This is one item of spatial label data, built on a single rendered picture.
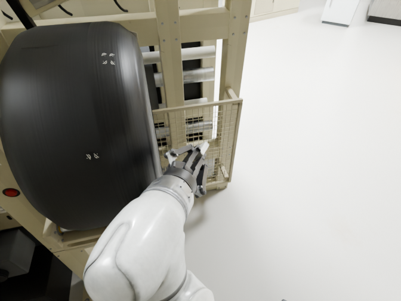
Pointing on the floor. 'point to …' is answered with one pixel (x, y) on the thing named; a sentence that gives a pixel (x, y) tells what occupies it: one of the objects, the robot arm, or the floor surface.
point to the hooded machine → (339, 12)
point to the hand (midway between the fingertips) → (200, 150)
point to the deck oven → (385, 12)
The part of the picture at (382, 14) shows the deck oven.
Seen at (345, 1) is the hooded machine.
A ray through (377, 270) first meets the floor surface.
